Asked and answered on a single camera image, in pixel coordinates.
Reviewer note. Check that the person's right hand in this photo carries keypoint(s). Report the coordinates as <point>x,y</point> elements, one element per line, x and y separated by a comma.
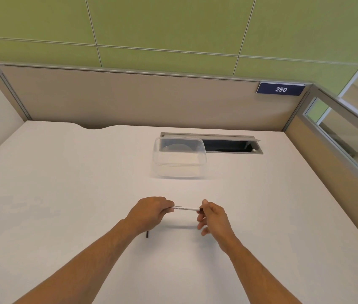
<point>218,223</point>

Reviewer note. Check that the person's left hand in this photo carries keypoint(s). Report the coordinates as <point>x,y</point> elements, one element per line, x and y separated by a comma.
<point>147,213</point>

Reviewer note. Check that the person's right thumb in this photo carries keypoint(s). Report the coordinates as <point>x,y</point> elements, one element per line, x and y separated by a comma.
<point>205,206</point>

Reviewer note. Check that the person's left thumb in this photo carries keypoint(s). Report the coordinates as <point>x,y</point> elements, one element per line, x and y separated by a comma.
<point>165,211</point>

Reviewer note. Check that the white pen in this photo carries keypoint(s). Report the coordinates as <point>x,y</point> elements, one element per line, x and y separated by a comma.
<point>186,208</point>

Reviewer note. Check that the person's left forearm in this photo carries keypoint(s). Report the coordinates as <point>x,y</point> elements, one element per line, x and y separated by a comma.
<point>80,265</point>

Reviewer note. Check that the person's right forearm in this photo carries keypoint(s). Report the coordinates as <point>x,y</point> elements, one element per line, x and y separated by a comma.
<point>254,275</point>

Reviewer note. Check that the clear plastic container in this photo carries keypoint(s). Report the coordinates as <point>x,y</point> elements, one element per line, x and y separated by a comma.
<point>179,158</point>

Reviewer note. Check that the beige desk partition panel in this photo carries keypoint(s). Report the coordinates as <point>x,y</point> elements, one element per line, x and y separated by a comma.
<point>141,98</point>

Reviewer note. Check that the blue number sign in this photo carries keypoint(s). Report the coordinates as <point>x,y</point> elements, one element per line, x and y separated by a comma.
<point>280,89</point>

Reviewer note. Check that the beige partition with glass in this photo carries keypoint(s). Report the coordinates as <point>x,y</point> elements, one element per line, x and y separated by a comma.
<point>334,145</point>

